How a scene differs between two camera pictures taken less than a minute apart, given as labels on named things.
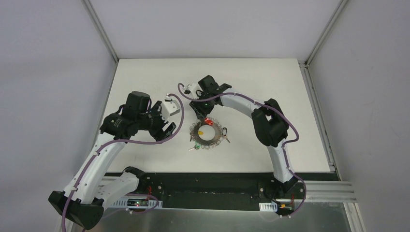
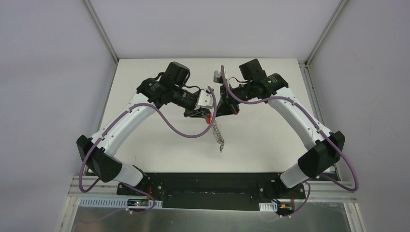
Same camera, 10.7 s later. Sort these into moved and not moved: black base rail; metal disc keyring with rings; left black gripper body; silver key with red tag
Moved: left black gripper body; metal disc keyring with rings
Not moved: silver key with red tag; black base rail
